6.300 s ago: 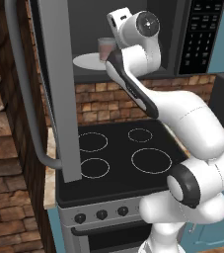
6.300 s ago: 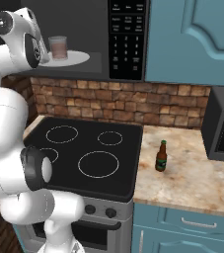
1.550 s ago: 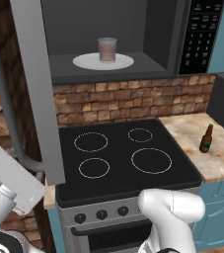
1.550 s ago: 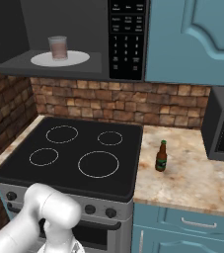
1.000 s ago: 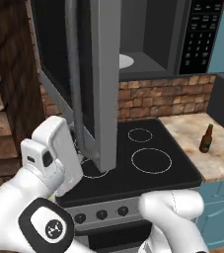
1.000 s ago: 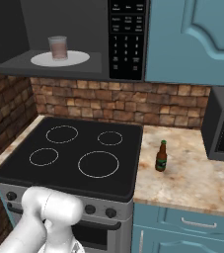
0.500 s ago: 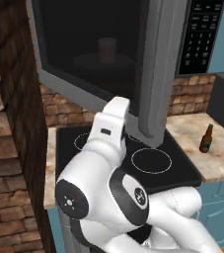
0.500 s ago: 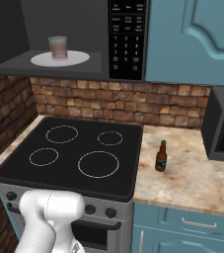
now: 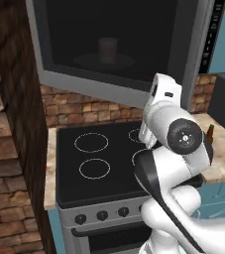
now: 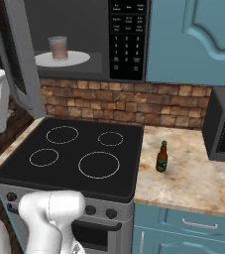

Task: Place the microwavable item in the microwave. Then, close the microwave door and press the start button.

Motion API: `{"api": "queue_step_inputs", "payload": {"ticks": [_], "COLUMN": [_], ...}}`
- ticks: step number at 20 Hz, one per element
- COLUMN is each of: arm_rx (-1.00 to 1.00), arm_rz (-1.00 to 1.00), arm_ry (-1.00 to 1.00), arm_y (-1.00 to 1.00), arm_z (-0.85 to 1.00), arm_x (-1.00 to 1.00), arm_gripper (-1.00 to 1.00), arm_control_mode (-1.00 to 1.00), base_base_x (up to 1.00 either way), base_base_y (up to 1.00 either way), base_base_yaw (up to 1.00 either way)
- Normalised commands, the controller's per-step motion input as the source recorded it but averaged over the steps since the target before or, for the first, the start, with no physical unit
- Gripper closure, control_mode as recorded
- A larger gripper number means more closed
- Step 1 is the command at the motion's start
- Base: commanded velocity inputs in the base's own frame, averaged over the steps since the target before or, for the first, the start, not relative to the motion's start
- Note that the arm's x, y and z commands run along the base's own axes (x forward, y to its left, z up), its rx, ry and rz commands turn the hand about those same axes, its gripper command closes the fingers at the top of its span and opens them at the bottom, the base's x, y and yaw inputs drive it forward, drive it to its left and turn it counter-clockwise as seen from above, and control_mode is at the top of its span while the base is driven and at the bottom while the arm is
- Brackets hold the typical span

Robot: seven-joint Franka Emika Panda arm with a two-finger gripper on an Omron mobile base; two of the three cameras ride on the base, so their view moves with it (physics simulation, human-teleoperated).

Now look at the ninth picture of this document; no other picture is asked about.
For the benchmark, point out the grey microwave oven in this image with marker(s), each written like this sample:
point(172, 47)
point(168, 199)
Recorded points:
point(213, 33)

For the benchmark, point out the brown bottle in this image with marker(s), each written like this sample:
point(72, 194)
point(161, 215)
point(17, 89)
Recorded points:
point(210, 135)

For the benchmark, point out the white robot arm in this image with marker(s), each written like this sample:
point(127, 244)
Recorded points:
point(183, 165)

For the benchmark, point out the grey cylindrical cup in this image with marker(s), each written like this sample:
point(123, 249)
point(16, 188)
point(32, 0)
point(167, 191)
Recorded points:
point(107, 49)

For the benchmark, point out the black oven knob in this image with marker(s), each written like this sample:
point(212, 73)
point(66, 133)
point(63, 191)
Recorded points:
point(140, 208)
point(80, 219)
point(123, 211)
point(102, 215)

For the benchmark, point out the narrow blue base cupboard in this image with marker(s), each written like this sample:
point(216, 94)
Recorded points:
point(56, 231)

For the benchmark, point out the black hob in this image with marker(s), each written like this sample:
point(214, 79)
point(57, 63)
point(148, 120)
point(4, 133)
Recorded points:
point(117, 178)

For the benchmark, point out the black box appliance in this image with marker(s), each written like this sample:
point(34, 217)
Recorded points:
point(224, 102)

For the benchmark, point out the black oven door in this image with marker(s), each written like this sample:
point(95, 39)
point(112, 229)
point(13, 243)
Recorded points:
point(117, 243)

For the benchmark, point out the round microwave turntable plate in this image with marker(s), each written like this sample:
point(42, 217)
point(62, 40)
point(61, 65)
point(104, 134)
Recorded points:
point(84, 61)

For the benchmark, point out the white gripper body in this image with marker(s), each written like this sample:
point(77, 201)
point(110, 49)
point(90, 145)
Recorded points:
point(148, 135)

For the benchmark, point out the blue base cupboard door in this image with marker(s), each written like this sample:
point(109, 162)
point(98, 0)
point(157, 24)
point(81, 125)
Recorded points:
point(221, 207)

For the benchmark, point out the grey microwave door dark window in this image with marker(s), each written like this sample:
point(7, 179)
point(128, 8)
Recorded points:
point(94, 87)

